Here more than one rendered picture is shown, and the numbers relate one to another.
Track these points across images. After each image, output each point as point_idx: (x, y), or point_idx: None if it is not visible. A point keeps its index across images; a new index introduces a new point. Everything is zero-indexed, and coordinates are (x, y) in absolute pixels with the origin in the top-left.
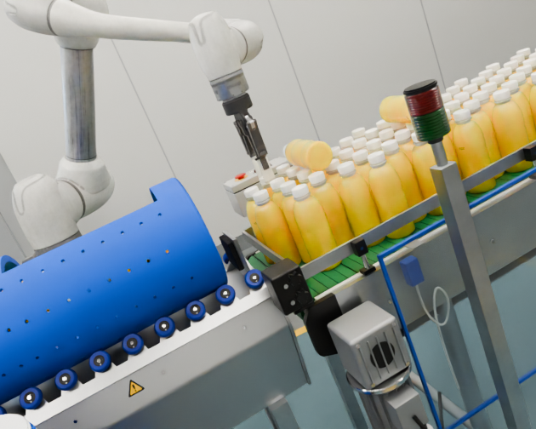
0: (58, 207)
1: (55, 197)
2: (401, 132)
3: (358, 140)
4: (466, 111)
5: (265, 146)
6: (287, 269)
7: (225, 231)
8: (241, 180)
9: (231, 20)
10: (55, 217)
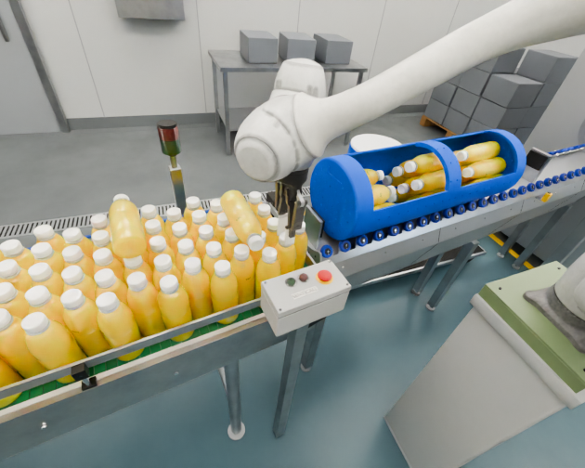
0: (580, 266)
1: None
2: (153, 222)
3: (186, 241)
4: (97, 214)
5: (275, 201)
6: (273, 192)
7: (318, 218)
8: (321, 268)
9: (275, 98)
10: (572, 266)
